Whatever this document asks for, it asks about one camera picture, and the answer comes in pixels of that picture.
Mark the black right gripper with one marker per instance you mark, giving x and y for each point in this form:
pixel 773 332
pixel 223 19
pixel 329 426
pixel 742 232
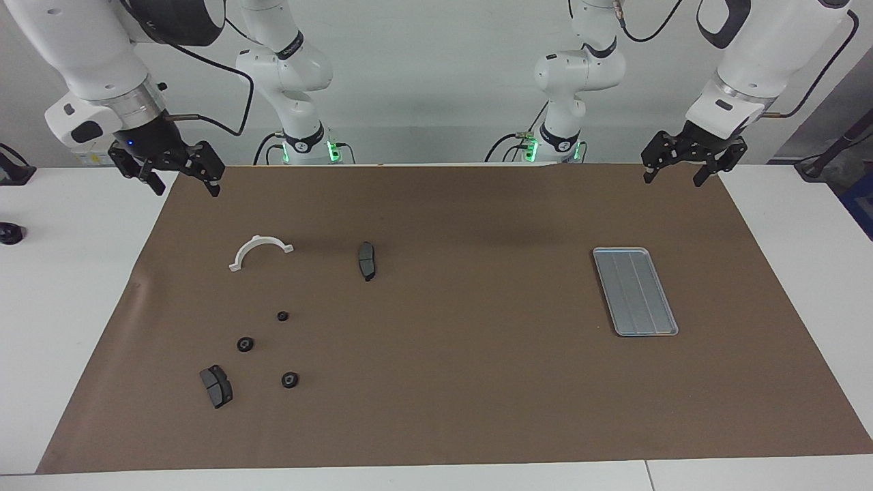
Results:
pixel 155 142

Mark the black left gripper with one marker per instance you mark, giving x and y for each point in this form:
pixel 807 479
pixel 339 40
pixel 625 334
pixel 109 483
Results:
pixel 706 138

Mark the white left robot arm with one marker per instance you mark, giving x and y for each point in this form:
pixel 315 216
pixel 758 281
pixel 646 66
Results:
pixel 580 68

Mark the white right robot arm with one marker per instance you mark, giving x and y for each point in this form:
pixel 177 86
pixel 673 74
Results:
pixel 82 48

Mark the silver metal tray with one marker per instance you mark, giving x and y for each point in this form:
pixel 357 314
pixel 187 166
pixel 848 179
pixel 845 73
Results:
pixel 638 293

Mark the white power strip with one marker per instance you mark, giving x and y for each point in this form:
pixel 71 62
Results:
pixel 92 158

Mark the black stand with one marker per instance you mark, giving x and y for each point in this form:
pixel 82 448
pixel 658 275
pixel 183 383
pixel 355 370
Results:
pixel 829 153

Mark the black table clamp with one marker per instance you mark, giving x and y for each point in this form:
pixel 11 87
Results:
pixel 13 172

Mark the small black round knob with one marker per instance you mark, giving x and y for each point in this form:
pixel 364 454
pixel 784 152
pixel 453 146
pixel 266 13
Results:
pixel 10 233

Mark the blue box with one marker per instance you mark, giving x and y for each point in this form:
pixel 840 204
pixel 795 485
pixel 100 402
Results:
pixel 861 204

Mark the long grey brake pad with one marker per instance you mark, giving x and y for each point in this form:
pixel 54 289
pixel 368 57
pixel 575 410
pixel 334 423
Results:
pixel 367 262

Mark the short grey brake pad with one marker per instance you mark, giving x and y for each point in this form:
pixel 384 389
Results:
pixel 217 389

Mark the brown paper table mat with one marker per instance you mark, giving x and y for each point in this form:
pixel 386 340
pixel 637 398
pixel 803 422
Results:
pixel 477 395

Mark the white curved plastic bracket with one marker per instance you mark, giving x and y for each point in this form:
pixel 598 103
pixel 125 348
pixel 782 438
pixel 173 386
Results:
pixel 261 240

